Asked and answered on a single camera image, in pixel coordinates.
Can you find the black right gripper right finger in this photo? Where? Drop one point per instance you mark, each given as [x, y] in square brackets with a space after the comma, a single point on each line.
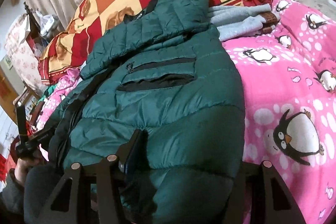
[260, 192]

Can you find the floral fabric covered furniture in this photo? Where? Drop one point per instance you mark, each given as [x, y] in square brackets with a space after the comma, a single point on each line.
[22, 55]

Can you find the pink penguin blanket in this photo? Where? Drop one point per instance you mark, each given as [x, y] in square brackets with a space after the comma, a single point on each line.
[288, 79]

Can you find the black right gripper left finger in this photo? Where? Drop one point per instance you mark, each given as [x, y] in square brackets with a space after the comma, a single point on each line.
[91, 193]

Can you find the clear plastic bag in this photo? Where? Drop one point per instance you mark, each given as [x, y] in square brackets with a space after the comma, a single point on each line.
[48, 24]

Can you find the person's left hand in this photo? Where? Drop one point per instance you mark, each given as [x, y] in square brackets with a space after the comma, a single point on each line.
[25, 164]

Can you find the brown patterned folded cloth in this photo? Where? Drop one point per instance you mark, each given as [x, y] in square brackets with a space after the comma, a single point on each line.
[269, 21]

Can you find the dark green puffer jacket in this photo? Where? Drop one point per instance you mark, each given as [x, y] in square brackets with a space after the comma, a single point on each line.
[167, 74]

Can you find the grey folded garment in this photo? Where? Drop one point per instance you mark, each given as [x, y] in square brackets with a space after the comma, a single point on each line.
[234, 22]

